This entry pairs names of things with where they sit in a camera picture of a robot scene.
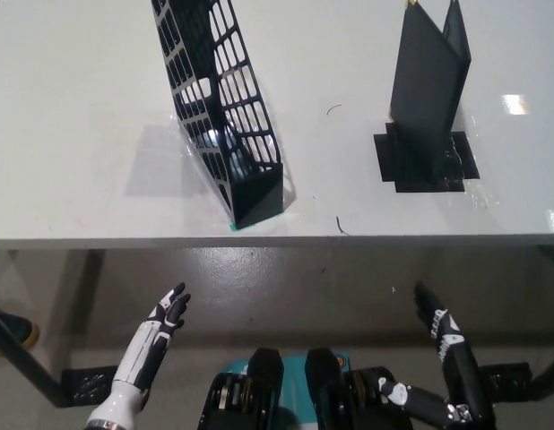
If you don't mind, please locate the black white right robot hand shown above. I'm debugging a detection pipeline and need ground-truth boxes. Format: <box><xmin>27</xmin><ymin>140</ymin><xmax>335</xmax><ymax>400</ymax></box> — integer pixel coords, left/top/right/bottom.
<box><xmin>377</xmin><ymin>280</ymin><xmax>491</xmax><ymax>423</ymax></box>

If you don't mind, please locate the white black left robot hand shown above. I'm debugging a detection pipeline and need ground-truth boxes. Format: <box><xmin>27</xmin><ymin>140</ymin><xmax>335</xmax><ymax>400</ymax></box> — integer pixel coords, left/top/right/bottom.
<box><xmin>113</xmin><ymin>281</ymin><xmax>193</xmax><ymax>398</ymax></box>

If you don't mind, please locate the black teal robot body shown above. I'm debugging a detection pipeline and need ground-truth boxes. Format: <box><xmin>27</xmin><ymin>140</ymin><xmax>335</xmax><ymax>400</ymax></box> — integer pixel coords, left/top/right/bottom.
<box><xmin>195</xmin><ymin>347</ymin><xmax>397</xmax><ymax>430</ymax></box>

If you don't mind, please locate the black mesh file shelf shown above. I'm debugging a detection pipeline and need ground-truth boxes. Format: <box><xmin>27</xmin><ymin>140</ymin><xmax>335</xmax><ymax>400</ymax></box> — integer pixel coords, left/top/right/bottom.
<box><xmin>150</xmin><ymin>0</ymin><xmax>285</xmax><ymax>228</ymax></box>

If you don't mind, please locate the grey table leg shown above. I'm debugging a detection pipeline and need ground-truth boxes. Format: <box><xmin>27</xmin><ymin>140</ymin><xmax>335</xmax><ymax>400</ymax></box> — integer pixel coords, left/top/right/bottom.
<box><xmin>60</xmin><ymin>247</ymin><xmax>104</xmax><ymax>375</ymax></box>

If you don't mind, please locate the black metal bar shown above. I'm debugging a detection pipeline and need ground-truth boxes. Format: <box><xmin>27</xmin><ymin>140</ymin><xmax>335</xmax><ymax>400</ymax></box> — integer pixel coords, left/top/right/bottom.
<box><xmin>0</xmin><ymin>306</ymin><xmax>65</xmax><ymax>409</ymax></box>
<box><xmin>526</xmin><ymin>348</ymin><xmax>554</xmax><ymax>400</ymax></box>

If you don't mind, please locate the dark shoe with tan sole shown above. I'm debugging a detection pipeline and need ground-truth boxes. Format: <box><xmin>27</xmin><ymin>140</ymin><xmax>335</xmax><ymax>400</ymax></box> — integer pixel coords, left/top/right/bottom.
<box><xmin>0</xmin><ymin>312</ymin><xmax>40</xmax><ymax>357</ymax></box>

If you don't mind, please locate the black tape patch on table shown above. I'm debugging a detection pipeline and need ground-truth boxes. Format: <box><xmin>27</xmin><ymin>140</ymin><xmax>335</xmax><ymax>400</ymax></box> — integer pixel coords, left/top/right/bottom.
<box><xmin>373</xmin><ymin>119</ymin><xmax>480</xmax><ymax>194</ymax></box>

